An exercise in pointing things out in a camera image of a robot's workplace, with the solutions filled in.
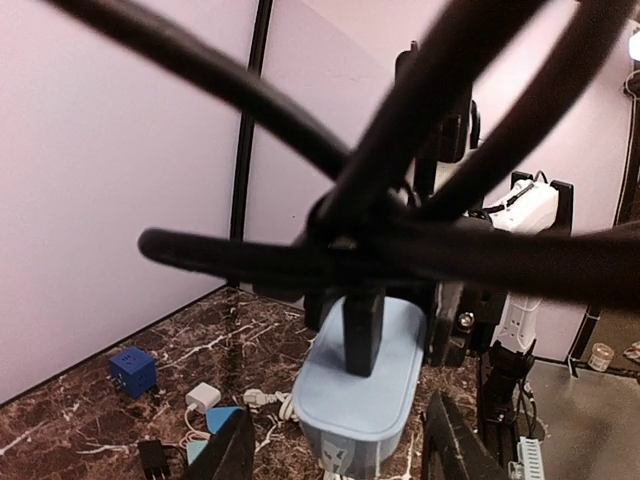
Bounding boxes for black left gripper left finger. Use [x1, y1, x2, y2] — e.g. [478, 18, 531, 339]
[180, 408, 255, 480]

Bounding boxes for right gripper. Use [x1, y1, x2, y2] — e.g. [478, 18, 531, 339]
[303, 281, 505, 370]

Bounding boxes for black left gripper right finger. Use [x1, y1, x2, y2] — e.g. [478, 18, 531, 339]
[421, 391, 508, 480]

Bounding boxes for light blue USB charger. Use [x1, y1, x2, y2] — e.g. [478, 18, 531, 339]
[292, 297, 426, 479]

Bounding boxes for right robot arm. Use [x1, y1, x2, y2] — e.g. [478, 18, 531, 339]
[294, 41, 584, 460]

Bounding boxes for white three-pin plug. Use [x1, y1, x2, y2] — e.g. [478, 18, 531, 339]
[243, 389, 297, 421]

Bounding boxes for teal small charger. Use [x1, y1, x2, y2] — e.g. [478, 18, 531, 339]
[185, 440, 208, 464]

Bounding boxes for blue small charger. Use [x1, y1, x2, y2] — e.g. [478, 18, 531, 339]
[205, 406, 244, 435]

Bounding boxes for white USB charger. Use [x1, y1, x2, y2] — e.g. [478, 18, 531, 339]
[185, 382, 222, 414]

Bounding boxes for black power adapter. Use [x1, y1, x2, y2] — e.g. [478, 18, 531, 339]
[137, 440, 171, 480]

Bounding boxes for dark blue cube adapter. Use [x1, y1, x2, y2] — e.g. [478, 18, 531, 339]
[108, 347, 157, 399]

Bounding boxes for white slotted cable duct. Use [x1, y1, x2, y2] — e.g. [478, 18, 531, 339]
[517, 437, 545, 480]

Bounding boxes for black frame post right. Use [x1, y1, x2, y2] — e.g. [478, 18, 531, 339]
[227, 0, 275, 289]

